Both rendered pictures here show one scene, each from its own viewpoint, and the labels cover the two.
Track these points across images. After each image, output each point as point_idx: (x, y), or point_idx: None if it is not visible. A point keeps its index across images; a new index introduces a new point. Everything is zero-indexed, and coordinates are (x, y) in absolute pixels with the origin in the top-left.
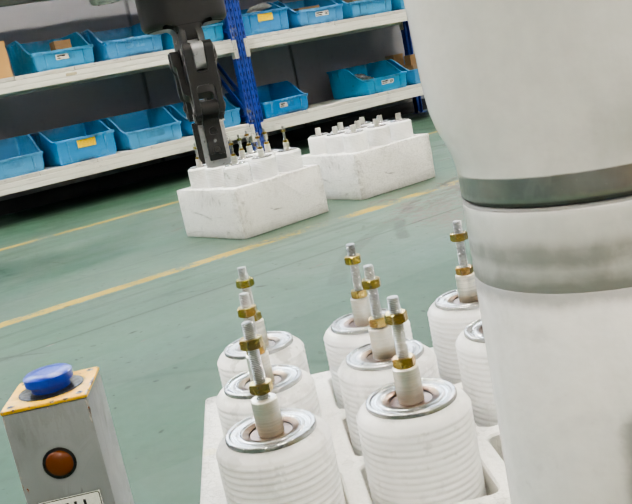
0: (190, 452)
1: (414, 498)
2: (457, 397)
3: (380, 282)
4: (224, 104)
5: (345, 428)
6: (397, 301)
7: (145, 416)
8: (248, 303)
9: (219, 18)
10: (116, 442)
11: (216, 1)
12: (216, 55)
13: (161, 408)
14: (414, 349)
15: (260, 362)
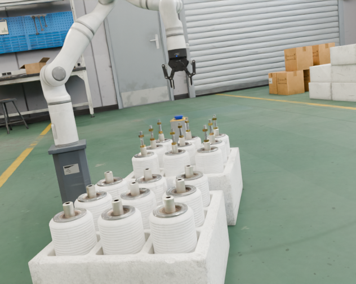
0: (307, 178)
1: None
2: (147, 150)
3: (179, 127)
4: (165, 77)
5: None
6: (149, 126)
7: (352, 169)
8: (185, 120)
9: (172, 58)
10: (184, 134)
11: (170, 54)
12: (173, 66)
13: None
14: (178, 146)
15: (159, 127)
